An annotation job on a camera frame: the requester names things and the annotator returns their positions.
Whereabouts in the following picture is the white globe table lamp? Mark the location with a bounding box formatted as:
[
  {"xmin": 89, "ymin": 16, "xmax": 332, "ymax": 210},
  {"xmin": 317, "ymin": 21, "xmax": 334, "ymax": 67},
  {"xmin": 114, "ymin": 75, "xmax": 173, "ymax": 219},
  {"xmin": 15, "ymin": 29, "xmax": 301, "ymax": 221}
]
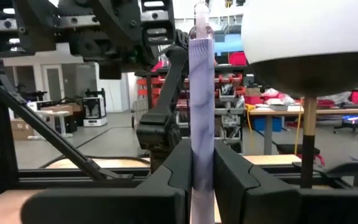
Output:
[{"xmin": 241, "ymin": 0, "xmax": 358, "ymax": 189}]

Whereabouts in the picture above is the white 3D printer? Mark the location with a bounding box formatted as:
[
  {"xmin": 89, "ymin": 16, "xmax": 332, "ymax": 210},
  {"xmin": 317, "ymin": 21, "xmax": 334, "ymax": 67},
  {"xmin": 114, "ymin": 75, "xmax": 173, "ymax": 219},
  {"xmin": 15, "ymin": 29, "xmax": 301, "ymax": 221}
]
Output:
[{"xmin": 81, "ymin": 88, "xmax": 108, "ymax": 128}]

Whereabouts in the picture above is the cardboard box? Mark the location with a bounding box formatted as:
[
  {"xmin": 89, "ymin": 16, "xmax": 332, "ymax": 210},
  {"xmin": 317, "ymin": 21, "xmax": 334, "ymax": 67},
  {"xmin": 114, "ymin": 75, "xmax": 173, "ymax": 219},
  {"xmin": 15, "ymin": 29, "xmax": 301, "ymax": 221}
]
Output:
[{"xmin": 10, "ymin": 118, "xmax": 35, "ymax": 141}]

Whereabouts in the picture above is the long wooden table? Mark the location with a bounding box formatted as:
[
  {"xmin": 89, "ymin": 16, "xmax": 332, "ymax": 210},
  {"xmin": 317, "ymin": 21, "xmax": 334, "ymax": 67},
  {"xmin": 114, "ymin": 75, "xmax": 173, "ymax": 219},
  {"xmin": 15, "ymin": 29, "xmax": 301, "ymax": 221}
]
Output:
[{"xmin": 247, "ymin": 105, "xmax": 358, "ymax": 156}]

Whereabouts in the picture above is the black table clamp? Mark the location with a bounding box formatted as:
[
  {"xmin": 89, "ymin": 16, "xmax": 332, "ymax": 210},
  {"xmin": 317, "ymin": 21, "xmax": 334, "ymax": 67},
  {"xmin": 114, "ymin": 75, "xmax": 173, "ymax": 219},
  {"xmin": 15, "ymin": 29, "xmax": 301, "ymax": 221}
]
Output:
[{"xmin": 324, "ymin": 161, "xmax": 358, "ymax": 189}]

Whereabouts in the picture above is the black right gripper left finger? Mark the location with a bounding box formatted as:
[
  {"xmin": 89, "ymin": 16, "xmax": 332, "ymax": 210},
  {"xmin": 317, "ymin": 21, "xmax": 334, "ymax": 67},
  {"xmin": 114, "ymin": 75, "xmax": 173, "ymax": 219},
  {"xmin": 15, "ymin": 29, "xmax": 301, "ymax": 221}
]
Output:
[{"xmin": 20, "ymin": 138, "xmax": 194, "ymax": 224}]

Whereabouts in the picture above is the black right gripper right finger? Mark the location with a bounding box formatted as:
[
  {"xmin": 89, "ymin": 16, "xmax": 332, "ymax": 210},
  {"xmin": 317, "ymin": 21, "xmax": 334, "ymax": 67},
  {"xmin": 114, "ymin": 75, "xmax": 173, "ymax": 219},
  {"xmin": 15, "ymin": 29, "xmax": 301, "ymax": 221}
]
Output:
[{"xmin": 213, "ymin": 143, "xmax": 358, "ymax": 224}]

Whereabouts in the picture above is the shelf with red bins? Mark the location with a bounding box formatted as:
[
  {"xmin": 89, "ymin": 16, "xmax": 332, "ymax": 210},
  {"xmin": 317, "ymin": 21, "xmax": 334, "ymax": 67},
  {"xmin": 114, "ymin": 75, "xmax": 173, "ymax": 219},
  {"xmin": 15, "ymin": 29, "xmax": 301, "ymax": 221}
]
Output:
[{"xmin": 135, "ymin": 51, "xmax": 251, "ymax": 153}]

